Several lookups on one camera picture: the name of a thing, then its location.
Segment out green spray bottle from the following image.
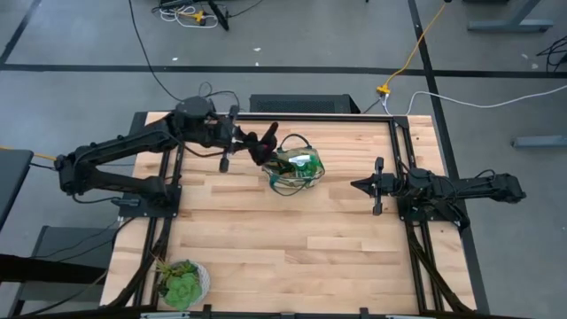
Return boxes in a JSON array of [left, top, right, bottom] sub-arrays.
[[286, 148, 323, 177]]

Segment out black floor beam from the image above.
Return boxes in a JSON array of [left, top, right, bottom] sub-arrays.
[[0, 253, 109, 284]]

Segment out black cable sleeve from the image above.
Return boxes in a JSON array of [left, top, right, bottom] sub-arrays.
[[105, 219, 172, 309], [405, 223, 470, 314]]

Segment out yellow power cable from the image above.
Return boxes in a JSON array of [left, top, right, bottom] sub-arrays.
[[376, 2, 447, 97]]

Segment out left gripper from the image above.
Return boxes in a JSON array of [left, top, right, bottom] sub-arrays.
[[216, 105, 266, 174]]

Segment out white floor cable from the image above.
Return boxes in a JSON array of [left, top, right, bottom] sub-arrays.
[[380, 83, 567, 115]]

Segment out black cable tangle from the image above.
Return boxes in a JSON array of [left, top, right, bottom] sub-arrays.
[[535, 35, 567, 72]]

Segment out black desk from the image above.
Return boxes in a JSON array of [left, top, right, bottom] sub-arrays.
[[0, 149, 35, 231]]

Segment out black computer tower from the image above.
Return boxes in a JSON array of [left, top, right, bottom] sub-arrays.
[[249, 93, 361, 115]]

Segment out long black cable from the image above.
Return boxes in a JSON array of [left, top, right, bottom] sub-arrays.
[[128, 0, 243, 112]]

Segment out red black gardening gloves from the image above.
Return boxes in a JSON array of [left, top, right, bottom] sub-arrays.
[[247, 121, 281, 167]]

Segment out white yellow cable bundle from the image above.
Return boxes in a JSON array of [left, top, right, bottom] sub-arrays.
[[151, 0, 221, 30]]

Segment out black stand leg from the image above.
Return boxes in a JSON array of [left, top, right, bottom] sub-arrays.
[[206, 0, 230, 31]]

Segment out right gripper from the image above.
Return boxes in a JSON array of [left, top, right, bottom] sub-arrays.
[[350, 157, 400, 217]]

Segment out grey desk foot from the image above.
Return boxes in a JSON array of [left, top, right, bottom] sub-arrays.
[[511, 135, 567, 149], [467, 0, 555, 34]]

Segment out succulent in white pot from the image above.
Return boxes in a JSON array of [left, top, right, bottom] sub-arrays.
[[154, 258, 212, 311]]

